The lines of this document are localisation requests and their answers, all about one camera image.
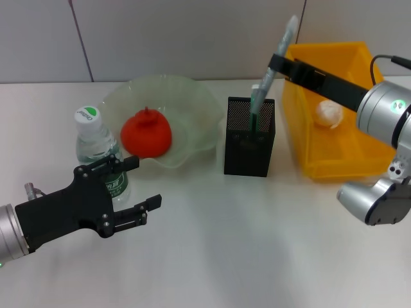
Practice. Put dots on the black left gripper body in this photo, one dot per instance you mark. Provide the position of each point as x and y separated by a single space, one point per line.
67 211

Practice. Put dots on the pale green glass fruit plate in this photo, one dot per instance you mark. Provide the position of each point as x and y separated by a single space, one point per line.
192 112

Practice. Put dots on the white paper ball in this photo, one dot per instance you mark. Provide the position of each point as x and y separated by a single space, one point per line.
329 114

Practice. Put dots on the red-orange toy orange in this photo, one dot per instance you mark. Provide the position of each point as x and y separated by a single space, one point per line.
146 136

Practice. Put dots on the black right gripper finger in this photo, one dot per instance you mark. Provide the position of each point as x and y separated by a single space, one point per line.
282 67

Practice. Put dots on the black mesh pen holder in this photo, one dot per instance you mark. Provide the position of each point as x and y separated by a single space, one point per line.
245 154

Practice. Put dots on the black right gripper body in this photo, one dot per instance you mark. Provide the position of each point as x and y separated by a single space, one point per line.
327 85

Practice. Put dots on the clear green-label water bottle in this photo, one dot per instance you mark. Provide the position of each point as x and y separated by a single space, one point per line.
93 144

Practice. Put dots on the yellow plastic bin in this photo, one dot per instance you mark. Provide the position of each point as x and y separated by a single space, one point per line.
350 150

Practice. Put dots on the green utility knife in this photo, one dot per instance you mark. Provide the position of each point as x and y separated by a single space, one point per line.
253 96

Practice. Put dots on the grey marker pen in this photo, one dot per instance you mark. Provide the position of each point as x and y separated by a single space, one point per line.
285 38

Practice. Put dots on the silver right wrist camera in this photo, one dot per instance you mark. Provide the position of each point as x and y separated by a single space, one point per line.
372 199

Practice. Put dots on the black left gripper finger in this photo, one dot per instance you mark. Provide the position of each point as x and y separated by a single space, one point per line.
122 163
138 211

